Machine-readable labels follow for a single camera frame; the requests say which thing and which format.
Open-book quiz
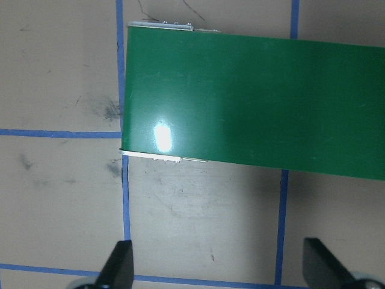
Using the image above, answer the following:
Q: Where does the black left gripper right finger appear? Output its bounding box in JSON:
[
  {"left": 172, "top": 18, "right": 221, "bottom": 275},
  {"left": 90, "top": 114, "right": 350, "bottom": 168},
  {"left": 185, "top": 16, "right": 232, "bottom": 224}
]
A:
[{"left": 303, "top": 238, "right": 360, "bottom": 289}]

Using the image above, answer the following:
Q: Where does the green conveyor belt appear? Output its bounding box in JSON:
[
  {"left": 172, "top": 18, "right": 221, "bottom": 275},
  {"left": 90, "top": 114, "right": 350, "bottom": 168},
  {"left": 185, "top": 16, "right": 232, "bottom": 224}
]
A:
[{"left": 121, "top": 24, "right": 384, "bottom": 180}]

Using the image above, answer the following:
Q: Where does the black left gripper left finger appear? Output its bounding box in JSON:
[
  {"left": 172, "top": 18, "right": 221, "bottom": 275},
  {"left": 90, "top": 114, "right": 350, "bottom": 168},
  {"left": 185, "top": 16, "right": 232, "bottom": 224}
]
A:
[{"left": 94, "top": 240, "right": 134, "bottom": 289}]

